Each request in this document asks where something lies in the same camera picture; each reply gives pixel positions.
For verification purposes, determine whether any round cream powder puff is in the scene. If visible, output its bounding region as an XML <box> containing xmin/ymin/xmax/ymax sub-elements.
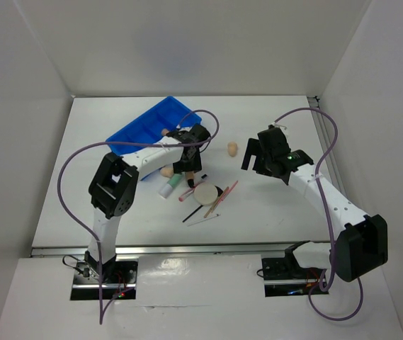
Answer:
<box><xmin>193</xmin><ymin>182</ymin><xmax>219</xmax><ymax>206</ymax></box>

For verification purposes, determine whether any pink brow comb brush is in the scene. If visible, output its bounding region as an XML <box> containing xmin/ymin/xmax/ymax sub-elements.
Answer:
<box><xmin>178</xmin><ymin>174</ymin><xmax>208</xmax><ymax>202</ymax></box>

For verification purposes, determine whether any mint green white tube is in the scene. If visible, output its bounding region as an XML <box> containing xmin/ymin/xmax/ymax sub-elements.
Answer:
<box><xmin>159</xmin><ymin>174</ymin><xmax>183</xmax><ymax>199</ymax></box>

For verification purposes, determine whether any aluminium rail front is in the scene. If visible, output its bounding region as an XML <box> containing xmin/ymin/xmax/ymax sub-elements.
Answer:
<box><xmin>30</xmin><ymin>241</ymin><xmax>331</xmax><ymax>258</ymax></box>

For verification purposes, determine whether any blue divided plastic bin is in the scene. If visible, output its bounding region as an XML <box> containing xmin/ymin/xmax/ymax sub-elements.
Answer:
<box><xmin>105</xmin><ymin>96</ymin><xmax>202</xmax><ymax>183</ymax></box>

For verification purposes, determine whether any small beige makeup sponge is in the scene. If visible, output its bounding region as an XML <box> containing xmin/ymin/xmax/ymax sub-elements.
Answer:
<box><xmin>159</xmin><ymin>167</ymin><xmax>174</xmax><ymax>178</ymax></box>

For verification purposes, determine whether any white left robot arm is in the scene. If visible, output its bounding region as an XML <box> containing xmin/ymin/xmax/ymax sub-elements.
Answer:
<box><xmin>84</xmin><ymin>124</ymin><xmax>211</xmax><ymax>283</ymax></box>

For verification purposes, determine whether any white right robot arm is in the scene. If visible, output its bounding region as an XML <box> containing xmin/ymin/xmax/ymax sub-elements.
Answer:
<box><xmin>242</xmin><ymin>125</ymin><xmax>388</xmax><ymax>282</ymax></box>

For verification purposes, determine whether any white thin makeup pencil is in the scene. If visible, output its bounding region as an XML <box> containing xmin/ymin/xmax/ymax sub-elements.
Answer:
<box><xmin>187</xmin><ymin>214</ymin><xmax>221</xmax><ymax>227</ymax></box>

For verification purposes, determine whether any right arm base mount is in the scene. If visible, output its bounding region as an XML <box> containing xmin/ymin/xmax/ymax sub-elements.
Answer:
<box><xmin>256</xmin><ymin>241</ymin><xmax>327</xmax><ymax>298</ymax></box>

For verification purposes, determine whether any beige makeup sponge egg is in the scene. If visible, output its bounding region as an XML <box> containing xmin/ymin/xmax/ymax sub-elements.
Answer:
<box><xmin>227</xmin><ymin>142</ymin><xmax>238</xmax><ymax>157</ymax></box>

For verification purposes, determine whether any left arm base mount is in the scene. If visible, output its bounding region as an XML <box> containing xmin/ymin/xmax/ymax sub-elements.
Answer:
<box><xmin>62</xmin><ymin>255</ymin><xmax>138</xmax><ymax>301</ymax></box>

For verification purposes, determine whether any long pink makeup brush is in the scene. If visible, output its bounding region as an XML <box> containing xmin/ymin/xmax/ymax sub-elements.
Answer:
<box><xmin>220</xmin><ymin>180</ymin><xmax>239</xmax><ymax>202</ymax></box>

